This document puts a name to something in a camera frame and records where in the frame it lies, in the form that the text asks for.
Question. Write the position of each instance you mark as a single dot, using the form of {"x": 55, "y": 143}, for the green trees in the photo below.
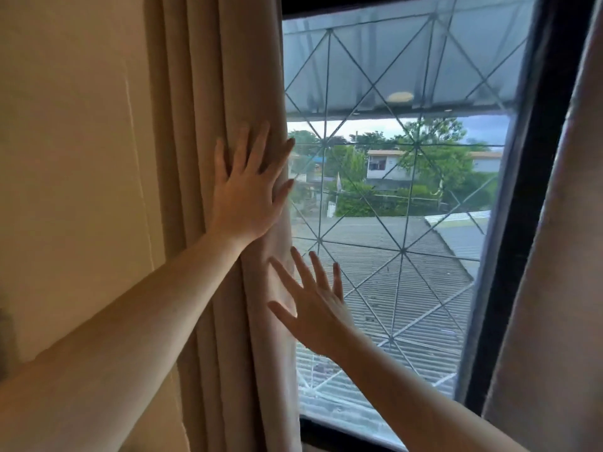
{"x": 438, "y": 164}

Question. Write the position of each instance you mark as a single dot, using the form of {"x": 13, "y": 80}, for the beige pleated curtain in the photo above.
{"x": 198, "y": 89}

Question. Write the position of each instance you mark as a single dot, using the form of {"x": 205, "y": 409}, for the grey corrugated roof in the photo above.
{"x": 377, "y": 268}

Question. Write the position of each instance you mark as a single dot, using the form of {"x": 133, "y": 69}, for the translucent awning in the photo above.
{"x": 358, "y": 65}

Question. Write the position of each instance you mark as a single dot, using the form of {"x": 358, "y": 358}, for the white house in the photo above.
{"x": 384, "y": 169}

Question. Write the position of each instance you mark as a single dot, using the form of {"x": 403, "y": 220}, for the person's right forearm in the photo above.
{"x": 414, "y": 404}

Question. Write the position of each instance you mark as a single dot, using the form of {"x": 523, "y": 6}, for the person's right middle finger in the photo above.
{"x": 303, "y": 270}

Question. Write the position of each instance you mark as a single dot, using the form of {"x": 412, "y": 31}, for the metal window grille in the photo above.
{"x": 403, "y": 251}

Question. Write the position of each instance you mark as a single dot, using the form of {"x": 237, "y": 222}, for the person's left middle finger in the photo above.
{"x": 260, "y": 145}

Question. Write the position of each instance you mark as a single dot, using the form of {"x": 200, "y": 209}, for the person's left forearm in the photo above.
{"x": 122, "y": 343}

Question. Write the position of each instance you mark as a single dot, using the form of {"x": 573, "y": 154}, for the person's left hand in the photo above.
{"x": 245, "y": 202}

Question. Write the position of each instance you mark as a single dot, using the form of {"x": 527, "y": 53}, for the person's left little finger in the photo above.
{"x": 220, "y": 159}

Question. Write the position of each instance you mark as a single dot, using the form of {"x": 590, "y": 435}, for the person's right hand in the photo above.
{"x": 320, "y": 320}

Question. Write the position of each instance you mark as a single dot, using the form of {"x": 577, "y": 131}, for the black window frame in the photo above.
{"x": 532, "y": 183}

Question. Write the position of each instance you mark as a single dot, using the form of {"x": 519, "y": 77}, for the beige smooth curtain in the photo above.
{"x": 556, "y": 301}

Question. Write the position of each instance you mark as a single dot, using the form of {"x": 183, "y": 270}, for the person's left thumb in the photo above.
{"x": 282, "y": 193}

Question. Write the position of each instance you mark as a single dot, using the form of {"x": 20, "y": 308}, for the person's right little finger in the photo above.
{"x": 337, "y": 281}

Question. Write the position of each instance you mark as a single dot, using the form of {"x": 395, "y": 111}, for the person's right thumb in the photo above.
{"x": 281, "y": 314}

